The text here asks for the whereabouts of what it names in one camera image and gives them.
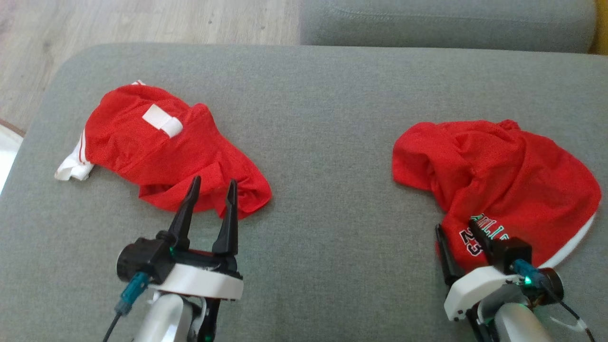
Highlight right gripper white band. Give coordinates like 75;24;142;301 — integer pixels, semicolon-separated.
435;218;523;322

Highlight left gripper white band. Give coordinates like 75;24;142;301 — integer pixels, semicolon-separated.
150;175;244;301

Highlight red shorts with white waistband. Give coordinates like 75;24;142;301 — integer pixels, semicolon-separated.
392;119;602;272

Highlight red jersey with white sleeves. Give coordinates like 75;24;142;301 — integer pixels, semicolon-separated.
54;79;273;222

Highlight grey sofa seat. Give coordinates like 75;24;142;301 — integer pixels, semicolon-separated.
0;42;608;342

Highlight white rug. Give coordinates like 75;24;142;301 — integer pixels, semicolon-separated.
0;119;25;195

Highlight grey sofa cushion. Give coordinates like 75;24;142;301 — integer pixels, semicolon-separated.
299;0;598;54

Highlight yellow furniture piece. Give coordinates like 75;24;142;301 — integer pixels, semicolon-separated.
589;0;608;56

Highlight white cable tie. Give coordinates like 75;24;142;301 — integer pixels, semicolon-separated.
551;314;589;334

